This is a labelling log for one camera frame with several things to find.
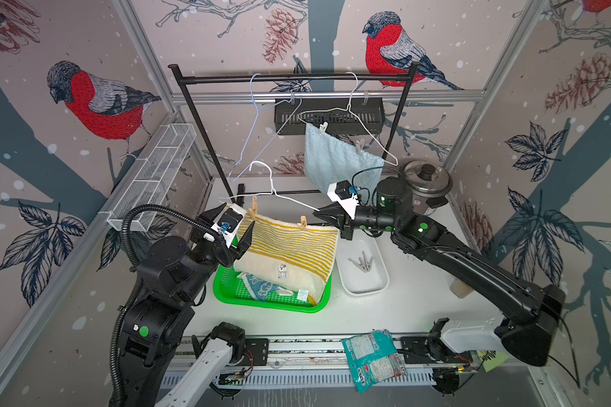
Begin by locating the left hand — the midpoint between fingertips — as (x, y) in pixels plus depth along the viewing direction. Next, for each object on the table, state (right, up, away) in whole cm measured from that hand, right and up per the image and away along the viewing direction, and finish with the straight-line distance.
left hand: (239, 206), depth 56 cm
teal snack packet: (+34, -44, +14) cm, 57 cm away
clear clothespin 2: (+37, -23, +35) cm, 55 cm away
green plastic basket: (-12, -30, +29) cm, 44 cm away
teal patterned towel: (0, -29, +28) cm, 40 cm away
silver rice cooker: (+61, +7, +38) cm, 72 cm away
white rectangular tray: (+31, -28, +31) cm, 52 cm away
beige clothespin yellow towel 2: (+14, -5, +10) cm, 18 cm away
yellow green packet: (+68, -45, +16) cm, 83 cm away
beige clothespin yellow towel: (0, -2, +11) cm, 12 cm away
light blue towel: (+23, +15, +33) cm, 43 cm away
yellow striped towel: (+11, -18, +26) cm, 34 cm away
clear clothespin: (+34, -23, +35) cm, 54 cm away
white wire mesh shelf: (-35, +8, +22) cm, 42 cm away
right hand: (+18, -1, +7) cm, 20 cm away
